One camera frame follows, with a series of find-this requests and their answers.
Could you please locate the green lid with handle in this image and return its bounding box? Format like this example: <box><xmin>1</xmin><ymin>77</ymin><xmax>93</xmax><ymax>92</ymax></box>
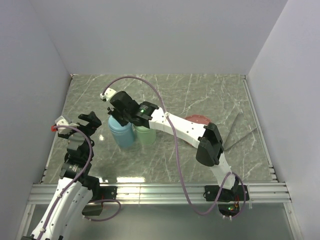
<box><xmin>133</xmin><ymin>125</ymin><xmax>151</xmax><ymax>134</ymax></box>

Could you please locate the blue lid with handle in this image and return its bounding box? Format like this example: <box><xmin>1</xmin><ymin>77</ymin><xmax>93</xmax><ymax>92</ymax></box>
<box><xmin>108</xmin><ymin>116</ymin><xmax>132</xmax><ymax>134</ymax></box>

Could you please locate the pink dotted plate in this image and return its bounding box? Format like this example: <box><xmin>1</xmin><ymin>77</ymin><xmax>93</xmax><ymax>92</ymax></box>
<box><xmin>184</xmin><ymin>114</ymin><xmax>211</xmax><ymax>149</ymax></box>

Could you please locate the blue cylindrical lunch container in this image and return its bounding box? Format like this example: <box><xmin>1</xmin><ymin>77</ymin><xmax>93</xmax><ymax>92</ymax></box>
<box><xmin>111</xmin><ymin>129</ymin><xmax>135</xmax><ymax>148</ymax></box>

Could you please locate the green cylindrical lunch container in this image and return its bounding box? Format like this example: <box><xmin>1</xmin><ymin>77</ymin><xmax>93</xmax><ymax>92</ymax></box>
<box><xmin>135</xmin><ymin>129</ymin><xmax>156</xmax><ymax>145</ymax></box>

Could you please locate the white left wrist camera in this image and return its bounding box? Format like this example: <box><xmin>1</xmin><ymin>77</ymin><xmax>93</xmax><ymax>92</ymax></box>
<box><xmin>51</xmin><ymin>115</ymin><xmax>80</xmax><ymax>135</ymax></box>

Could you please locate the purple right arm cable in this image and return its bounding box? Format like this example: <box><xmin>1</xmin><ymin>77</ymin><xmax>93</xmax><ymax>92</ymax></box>
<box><xmin>102</xmin><ymin>75</ymin><xmax>247</xmax><ymax>216</ymax></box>

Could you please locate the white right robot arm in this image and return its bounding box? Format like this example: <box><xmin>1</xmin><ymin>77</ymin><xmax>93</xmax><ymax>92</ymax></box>
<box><xmin>100</xmin><ymin>88</ymin><xmax>239</xmax><ymax>200</ymax></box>

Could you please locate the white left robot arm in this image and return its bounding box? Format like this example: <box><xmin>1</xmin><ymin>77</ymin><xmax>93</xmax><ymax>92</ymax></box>
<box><xmin>21</xmin><ymin>111</ymin><xmax>120</xmax><ymax>240</ymax></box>

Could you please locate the aluminium table edge rail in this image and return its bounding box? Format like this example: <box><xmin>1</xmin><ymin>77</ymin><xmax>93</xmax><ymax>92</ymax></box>
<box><xmin>241</xmin><ymin>74</ymin><xmax>278</xmax><ymax>182</ymax></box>

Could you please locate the aluminium front frame rail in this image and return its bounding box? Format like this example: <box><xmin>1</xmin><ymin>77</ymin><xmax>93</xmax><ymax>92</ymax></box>
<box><xmin>27</xmin><ymin>182</ymin><xmax>292</xmax><ymax>205</ymax></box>

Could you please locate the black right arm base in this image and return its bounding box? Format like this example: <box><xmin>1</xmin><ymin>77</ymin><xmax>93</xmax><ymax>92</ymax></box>
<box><xmin>203</xmin><ymin>185</ymin><xmax>250</xmax><ymax>203</ymax></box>

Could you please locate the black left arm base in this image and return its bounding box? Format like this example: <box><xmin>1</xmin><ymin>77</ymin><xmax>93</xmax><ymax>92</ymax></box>
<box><xmin>91</xmin><ymin>185</ymin><xmax>118</xmax><ymax>201</ymax></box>

